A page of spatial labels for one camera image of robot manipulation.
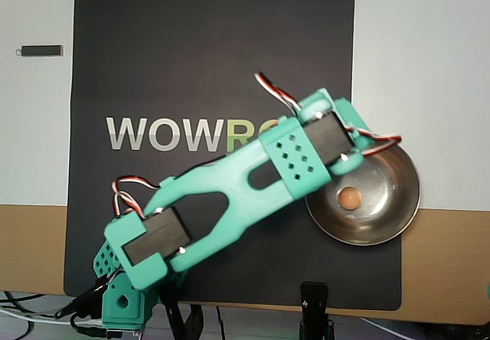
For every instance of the orange ball with black base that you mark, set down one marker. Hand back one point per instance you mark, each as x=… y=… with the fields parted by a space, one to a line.
x=350 y=198

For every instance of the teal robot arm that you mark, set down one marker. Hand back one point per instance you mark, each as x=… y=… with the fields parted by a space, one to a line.
x=237 y=187

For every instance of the metal bowl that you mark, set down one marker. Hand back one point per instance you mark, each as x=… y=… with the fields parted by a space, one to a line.
x=383 y=217

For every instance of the black WOWROBO mat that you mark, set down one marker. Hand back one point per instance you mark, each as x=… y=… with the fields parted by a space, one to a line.
x=229 y=30

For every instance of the black table clamp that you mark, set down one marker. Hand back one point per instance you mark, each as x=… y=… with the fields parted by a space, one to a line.
x=86 y=297
x=170 y=309

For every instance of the white sheet under mat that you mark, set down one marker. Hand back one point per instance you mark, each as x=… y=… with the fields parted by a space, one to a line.
x=421 y=87

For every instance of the black USB stick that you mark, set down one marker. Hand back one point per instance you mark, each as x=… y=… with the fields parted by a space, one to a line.
x=40 y=51

